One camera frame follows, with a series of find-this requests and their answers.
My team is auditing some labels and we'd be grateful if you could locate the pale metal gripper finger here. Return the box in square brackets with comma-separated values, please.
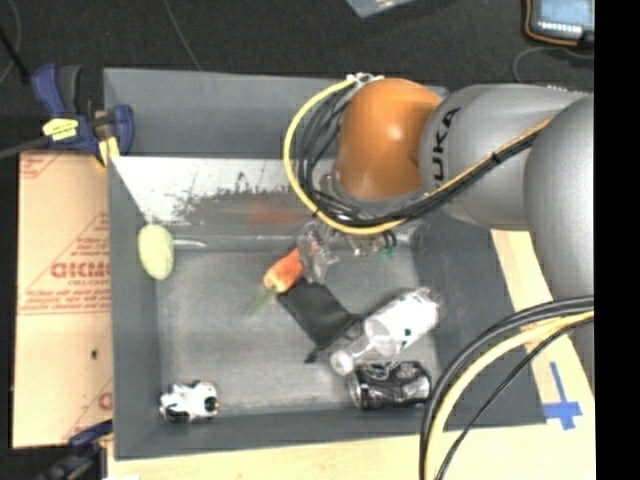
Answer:
[305, 250, 340, 285]
[297, 223, 327, 265]

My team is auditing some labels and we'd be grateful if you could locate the orange toy carrot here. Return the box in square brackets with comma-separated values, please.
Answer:
[247, 247, 307, 318]

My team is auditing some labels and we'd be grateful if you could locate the black cloth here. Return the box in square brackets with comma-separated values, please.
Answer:
[276, 279, 367, 365]

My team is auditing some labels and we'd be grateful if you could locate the clear plastic bottle white label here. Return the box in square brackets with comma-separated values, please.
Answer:
[329, 286, 445, 378]

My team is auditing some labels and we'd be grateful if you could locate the grey metal bin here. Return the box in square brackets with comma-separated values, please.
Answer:
[102, 66, 547, 460]

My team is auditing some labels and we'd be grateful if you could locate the crushed dark drink can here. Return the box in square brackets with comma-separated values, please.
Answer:
[347, 360, 433, 412]

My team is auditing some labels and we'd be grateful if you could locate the pale green oval fruit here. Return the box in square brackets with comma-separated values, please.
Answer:
[136, 223, 177, 282]

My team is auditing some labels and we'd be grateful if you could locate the black and white toy animal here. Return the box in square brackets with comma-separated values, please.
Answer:
[158, 379, 221, 425]

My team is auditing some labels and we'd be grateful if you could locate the brown cardboard board red print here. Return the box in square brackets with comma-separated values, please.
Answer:
[11, 149, 114, 450]

